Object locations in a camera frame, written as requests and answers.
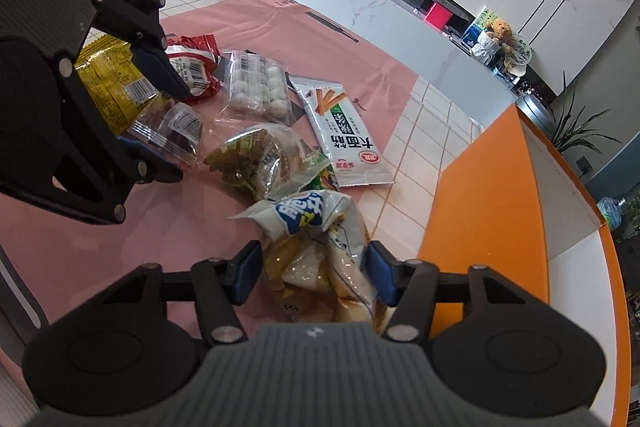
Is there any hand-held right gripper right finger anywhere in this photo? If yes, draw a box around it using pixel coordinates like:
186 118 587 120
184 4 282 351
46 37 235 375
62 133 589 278
365 242 531 344

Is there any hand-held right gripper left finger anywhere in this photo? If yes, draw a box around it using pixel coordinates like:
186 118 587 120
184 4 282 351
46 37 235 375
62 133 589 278
102 239 263 347

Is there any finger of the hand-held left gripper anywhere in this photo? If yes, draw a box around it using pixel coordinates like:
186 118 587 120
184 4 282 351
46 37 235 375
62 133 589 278
90 0 194 101
0 56 184 226

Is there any clear packet of dark snack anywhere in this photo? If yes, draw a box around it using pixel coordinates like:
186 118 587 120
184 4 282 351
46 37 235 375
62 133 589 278
115 99 207 172

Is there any yellow snack packet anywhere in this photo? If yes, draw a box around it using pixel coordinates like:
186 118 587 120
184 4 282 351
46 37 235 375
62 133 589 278
74 32 172 136

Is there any white and blue chips bag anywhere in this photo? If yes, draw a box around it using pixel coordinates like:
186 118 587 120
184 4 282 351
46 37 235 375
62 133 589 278
227 189 396 325

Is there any clear packet of white candies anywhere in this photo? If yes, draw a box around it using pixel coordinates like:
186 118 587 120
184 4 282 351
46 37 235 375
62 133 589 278
219 49 307 126

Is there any orange box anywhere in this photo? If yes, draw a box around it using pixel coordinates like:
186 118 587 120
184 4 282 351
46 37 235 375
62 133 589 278
415 103 640 408

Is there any white packet with stick print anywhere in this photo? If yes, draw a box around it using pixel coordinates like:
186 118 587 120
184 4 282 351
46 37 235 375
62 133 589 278
290 76 396 190

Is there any clear packet of brown-green snacks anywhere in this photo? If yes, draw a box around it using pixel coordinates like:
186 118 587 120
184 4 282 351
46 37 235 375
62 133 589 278
202 119 322 202

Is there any red snack packet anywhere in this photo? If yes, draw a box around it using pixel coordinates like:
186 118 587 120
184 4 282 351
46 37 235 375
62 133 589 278
162 34 223 101

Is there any green printed snack packet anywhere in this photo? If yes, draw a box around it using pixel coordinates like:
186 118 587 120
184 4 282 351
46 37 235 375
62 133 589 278
305 149 342 192

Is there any dark grey bin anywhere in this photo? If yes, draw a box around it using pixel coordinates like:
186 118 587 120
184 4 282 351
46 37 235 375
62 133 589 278
515 92 557 128

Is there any blue water bottle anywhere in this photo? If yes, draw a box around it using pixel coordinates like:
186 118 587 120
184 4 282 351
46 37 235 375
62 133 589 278
597 195 629 229

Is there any green potted plant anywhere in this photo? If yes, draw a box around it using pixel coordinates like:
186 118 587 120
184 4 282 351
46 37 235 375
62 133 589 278
544 71 622 158

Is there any white wrapped bouquet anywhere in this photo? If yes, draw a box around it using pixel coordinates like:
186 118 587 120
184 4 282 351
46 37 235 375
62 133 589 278
470 29 502 66

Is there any white bag with green print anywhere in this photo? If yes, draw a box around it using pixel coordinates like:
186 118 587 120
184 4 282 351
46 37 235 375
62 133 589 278
502 34 534 76

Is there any red box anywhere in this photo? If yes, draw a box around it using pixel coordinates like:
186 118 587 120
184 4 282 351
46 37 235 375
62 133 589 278
425 2 454 30

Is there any brown teddy bear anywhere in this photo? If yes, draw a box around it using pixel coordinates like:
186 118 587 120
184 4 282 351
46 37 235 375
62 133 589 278
487 19 514 44

